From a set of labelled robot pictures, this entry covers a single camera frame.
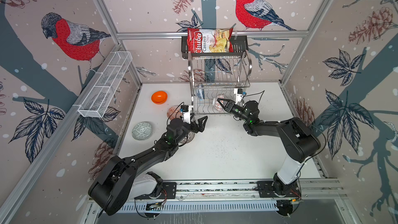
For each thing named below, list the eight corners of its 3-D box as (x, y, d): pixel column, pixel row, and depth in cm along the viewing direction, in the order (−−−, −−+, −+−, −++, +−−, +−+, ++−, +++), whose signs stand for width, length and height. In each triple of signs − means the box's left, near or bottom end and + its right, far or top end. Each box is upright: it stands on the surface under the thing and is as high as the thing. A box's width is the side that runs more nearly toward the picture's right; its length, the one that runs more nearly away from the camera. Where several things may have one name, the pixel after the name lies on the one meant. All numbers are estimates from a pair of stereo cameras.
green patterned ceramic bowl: (132, 140, 93) (129, 137, 89) (137, 125, 99) (134, 122, 96) (150, 140, 93) (148, 137, 89) (153, 125, 99) (151, 122, 96)
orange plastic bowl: (150, 104, 108) (149, 101, 106) (153, 93, 115) (152, 91, 112) (166, 104, 108) (165, 101, 106) (168, 93, 115) (167, 90, 112)
